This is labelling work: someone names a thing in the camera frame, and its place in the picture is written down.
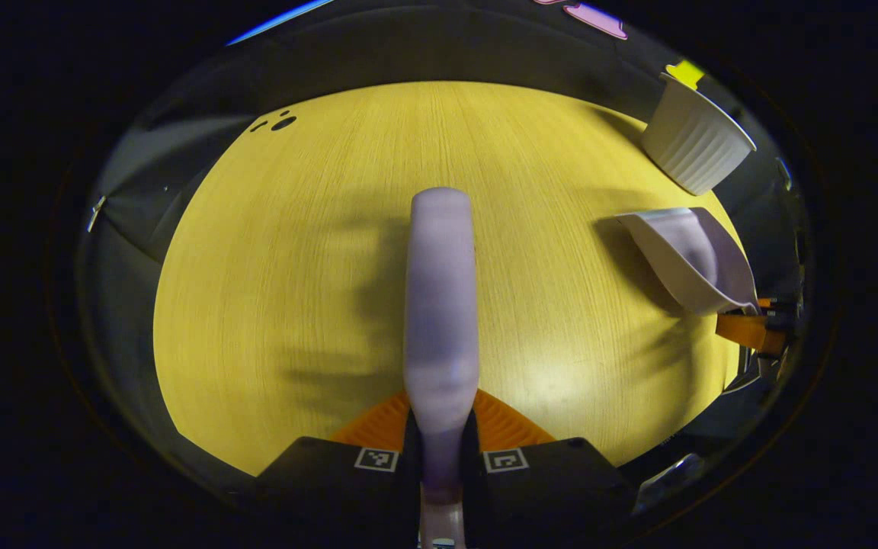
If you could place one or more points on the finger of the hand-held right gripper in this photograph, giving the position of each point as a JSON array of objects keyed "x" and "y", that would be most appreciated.
[{"x": 744, "y": 330}]

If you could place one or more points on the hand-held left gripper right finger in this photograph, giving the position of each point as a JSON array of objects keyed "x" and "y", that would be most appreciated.
[{"x": 546, "y": 488}]

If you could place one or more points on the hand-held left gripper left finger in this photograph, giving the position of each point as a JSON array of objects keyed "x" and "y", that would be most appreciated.
[{"x": 332, "y": 488}]

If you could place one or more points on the pale purple dustpan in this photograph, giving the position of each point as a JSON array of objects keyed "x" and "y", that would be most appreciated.
[{"x": 694, "y": 259}]

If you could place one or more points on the white ribbed garbage bin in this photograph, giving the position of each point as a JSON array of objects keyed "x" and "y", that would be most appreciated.
[{"x": 694, "y": 141}]

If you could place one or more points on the wooden desktop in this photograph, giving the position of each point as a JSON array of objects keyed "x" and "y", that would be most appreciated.
[{"x": 294, "y": 267}]

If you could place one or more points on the silver metal clip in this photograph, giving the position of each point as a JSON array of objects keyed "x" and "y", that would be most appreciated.
[{"x": 96, "y": 215}]

